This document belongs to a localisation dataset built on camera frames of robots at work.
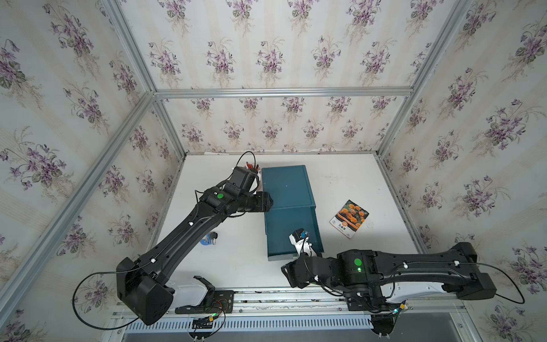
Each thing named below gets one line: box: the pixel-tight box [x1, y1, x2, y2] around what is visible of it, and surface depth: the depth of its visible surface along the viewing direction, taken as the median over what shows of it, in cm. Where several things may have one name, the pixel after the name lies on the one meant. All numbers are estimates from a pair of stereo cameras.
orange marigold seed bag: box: [329, 198, 370, 240], surface depth 95 cm
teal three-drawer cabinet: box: [261, 164, 320, 229], surface depth 79 cm
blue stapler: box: [200, 233, 212, 246], surface depth 88 cm
